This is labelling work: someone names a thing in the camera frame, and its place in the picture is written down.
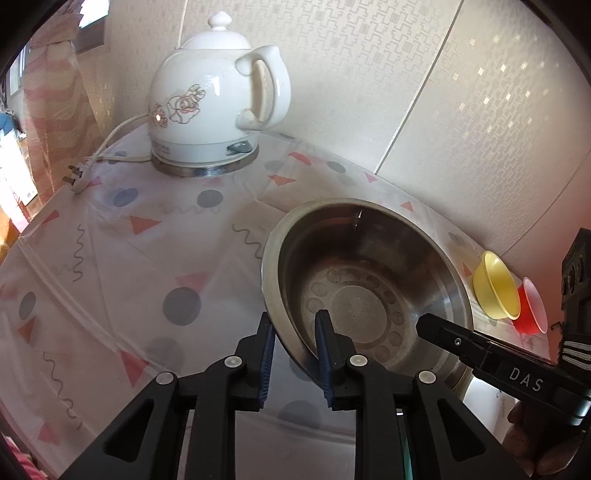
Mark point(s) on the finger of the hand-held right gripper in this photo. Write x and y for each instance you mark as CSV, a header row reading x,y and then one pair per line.
x,y
455,340

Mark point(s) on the black white striped cuff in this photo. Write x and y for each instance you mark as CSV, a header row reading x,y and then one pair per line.
x,y
575,354

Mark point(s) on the red plastic bowl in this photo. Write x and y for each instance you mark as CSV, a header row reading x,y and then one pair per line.
x,y
531,309

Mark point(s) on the white floral electric kettle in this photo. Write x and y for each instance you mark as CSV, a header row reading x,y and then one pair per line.
x,y
198,115

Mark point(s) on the yellow plastic bowl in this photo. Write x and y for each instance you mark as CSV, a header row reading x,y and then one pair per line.
x,y
496,286

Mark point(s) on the white power plug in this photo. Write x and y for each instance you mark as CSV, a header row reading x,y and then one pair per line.
x,y
81,177

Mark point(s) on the pink striped curtain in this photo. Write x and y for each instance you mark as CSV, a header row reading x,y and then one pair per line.
x,y
55,115

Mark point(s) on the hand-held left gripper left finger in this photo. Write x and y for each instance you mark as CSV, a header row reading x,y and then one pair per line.
x,y
267,369

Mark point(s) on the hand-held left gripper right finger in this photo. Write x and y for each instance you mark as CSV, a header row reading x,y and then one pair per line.
x,y
323,364

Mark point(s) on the patterned white tablecloth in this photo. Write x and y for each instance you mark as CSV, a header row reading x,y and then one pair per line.
x,y
138,277

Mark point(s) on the person's right hand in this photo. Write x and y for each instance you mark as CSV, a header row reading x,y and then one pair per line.
x,y
531,443

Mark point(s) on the stainless steel bowl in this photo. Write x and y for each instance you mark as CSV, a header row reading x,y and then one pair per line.
x,y
369,277

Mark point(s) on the pink clothing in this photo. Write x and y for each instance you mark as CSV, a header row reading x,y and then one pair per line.
x,y
25,464

